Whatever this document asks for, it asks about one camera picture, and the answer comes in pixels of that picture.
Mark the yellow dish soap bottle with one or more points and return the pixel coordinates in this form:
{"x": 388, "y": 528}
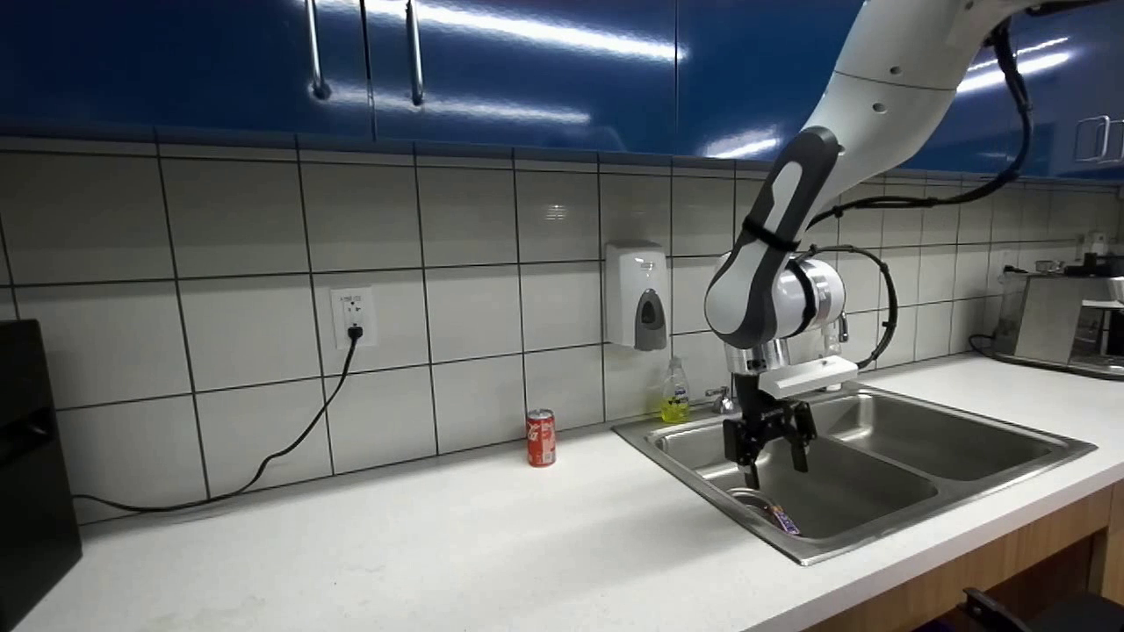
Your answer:
{"x": 671, "y": 410}

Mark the wooden lower cabinet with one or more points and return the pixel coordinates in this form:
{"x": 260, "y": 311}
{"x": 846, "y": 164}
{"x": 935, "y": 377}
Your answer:
{"x": 985, "y": 562}

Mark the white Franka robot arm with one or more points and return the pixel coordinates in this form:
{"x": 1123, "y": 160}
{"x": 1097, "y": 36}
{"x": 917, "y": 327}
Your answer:
{"x": 891, "y": 81}

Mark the stainless steel double sink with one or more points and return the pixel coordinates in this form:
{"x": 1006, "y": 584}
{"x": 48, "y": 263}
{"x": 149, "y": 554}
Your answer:
{"x": 926, "y": 459}

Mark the black object below counter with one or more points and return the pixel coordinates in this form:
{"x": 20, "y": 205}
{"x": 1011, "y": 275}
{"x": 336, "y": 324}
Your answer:
{"x": 1032, "y": 616}

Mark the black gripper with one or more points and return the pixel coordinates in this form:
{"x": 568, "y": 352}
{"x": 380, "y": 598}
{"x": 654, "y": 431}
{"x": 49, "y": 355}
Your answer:
{"x": 760, "y": 424}

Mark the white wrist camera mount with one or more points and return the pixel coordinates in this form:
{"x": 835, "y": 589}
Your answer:
{"x": 809, "y": 377}

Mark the white wall power outlet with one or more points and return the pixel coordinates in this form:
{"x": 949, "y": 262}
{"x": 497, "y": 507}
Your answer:
{"x": 355, "y": 317}

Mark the stainless steel countertop appliance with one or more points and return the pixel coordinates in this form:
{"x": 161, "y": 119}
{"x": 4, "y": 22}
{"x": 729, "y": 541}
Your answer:
{"x": 1055, "y": 319}

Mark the black countertop appliance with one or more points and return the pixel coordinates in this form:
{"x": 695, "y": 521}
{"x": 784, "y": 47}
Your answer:
{"x": 38, "y": 492}

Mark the white wall soap dispenser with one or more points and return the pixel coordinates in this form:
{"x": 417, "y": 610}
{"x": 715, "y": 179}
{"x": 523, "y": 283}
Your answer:
{"x": 636, "y": 301}

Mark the red soda can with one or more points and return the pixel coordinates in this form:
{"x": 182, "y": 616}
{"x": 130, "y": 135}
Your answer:
{"x": 541, "y": 439}

